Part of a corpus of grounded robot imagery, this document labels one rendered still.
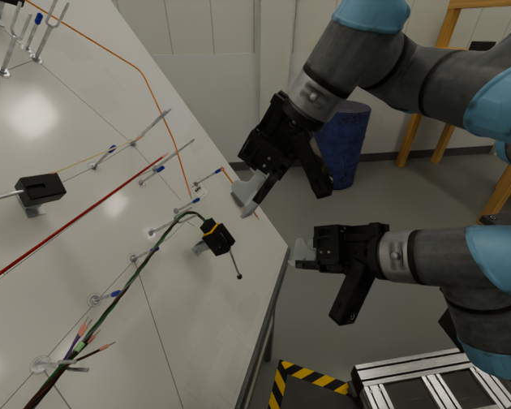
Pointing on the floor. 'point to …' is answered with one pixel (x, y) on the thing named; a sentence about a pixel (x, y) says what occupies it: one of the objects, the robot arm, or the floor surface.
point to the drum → (344, 141)
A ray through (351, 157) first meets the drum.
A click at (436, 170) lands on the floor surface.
